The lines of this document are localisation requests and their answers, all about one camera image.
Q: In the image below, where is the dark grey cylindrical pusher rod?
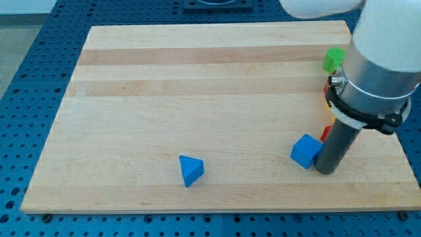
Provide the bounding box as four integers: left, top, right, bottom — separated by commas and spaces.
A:
314, 119, 360, 174

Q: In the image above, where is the black flange mount ring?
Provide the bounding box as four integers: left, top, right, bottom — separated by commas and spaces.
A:
325, 74, 411, 135

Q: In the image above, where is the blue wooden cube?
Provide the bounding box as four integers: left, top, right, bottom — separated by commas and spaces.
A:
290, 134, 322, 169

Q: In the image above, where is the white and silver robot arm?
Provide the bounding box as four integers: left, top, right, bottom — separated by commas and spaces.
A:
280, 0, 420, 174

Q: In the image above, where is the blue wooden triangle block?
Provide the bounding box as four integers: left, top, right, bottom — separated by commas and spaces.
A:
179, 155, 205, 188

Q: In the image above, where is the red wooden block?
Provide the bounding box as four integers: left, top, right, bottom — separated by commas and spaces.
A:
320, 125, 332, 142

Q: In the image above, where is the yellow wooden block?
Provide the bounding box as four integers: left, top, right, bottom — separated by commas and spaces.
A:
326, 103, 336, 124

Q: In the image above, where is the green wooden block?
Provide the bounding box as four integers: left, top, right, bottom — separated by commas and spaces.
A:
322, 47, 346, 74

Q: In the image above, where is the light wooden board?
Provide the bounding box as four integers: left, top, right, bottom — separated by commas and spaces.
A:
21, 20, 420, 214

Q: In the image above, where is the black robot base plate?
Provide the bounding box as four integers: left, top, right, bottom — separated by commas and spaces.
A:
182, 0, 255, 12

